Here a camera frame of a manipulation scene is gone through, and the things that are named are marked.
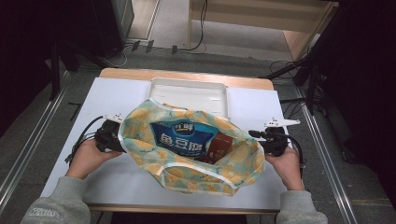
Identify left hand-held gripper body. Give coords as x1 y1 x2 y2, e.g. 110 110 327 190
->
94 113 125 153

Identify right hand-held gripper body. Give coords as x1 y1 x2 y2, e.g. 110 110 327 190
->
263 117 301 157

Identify brown carton box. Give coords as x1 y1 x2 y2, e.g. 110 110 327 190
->
204 132 234 164

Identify blue snack pouch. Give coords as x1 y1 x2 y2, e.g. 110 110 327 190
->
149 120 220 158

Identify white plastic tray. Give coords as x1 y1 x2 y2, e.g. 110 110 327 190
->
146 77 231 120

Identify green yellow patterned cloth bag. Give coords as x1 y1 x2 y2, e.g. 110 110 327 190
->
118 97 266 197

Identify person's left hand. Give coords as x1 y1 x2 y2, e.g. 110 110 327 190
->
64 138 124 180

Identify person's right hand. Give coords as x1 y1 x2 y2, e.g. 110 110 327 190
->
264 146 304 191

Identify white table sheet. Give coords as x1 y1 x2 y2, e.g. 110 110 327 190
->
40 77 293 210

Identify wooden table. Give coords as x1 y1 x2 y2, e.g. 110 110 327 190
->
87 67 281 216

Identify black tripod stand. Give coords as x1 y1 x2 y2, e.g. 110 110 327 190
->
261 31 331 116

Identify black stand with legs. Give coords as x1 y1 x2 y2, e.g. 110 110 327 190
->
49 36 110 101

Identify dark cabinet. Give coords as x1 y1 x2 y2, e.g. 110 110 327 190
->
90 0 135 59

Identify light wooden shelf unit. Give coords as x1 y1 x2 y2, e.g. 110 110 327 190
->
186 0 339 62

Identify left hand-held gripper black cable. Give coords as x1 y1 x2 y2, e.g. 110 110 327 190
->
64 115 106 165

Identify hand-held gripper black cable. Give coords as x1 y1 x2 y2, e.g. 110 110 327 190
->
64 115 106 165
281 133 306 179

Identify right hand-held gripper black cable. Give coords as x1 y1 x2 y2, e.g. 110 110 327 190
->
281 133 306 179

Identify black floor cables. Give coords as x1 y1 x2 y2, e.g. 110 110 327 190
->
269 60 311 120

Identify metal floor rail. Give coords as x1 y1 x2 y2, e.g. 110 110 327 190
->
0 71 70 213
295 88 359 224

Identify white floor cable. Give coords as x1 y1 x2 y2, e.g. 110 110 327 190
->
106 45 129 69

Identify black hanging cable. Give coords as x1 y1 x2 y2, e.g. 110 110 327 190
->
178 0 209 52

